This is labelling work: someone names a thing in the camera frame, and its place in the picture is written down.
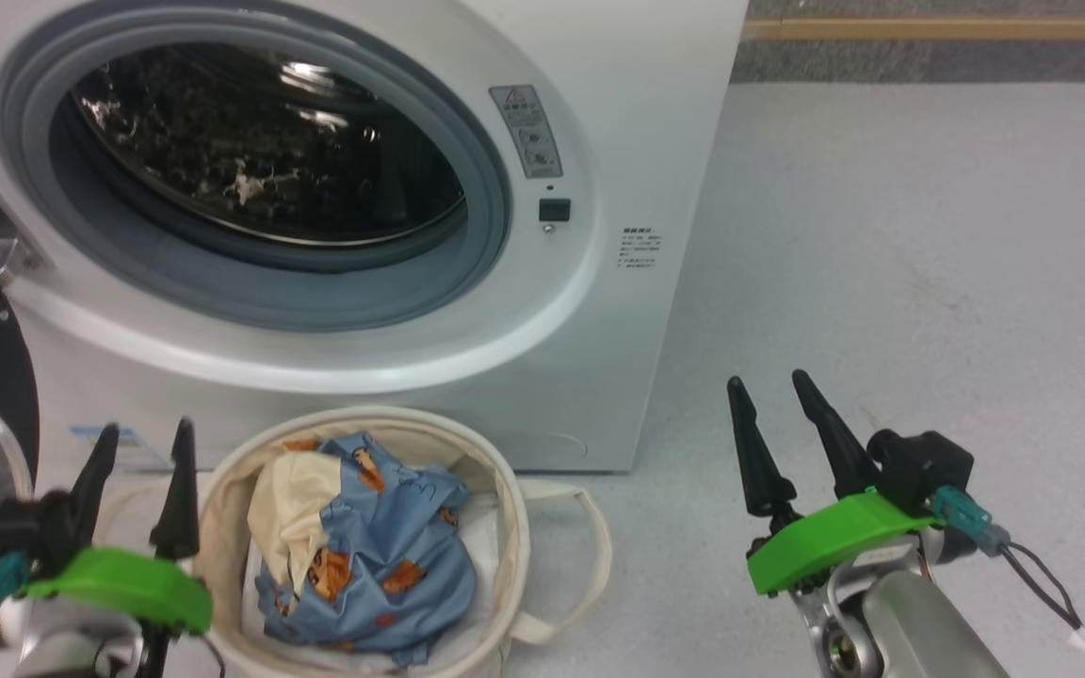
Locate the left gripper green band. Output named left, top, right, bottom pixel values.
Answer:
left=0, top=417, right=214, bottom=678

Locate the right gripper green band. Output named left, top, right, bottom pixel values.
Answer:
left=727, top=369, right=944, bottom=678

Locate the blue patterned garment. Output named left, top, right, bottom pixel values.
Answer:
left=246, top=431, right=478, bottom=668

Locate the cream canvas laundry basket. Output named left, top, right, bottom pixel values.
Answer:
left=95, top=405, right=614, bottom=678

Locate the white front-load washing machine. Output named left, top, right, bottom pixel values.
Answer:
left=0, top=0, right=751, bottom=474

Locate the perforated steel washer drum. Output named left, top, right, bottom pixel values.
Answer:
left=72, top=42, right=466, bottom=248

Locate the blue energy label sticker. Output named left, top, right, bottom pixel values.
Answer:
left=70, top=424, right=171, bottom=472

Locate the round white filter cover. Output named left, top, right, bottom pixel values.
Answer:
left=512, top=430, right=592, bottom=465

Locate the white folded sheet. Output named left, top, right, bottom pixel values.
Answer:
left=241, top=508, right=508, bottom=674

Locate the grey warning sticker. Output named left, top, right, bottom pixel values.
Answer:
left=489, top=85, right=564, bottom=180

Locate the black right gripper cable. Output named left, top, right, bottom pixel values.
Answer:
left=999, top=541, right=1085, bottom=678

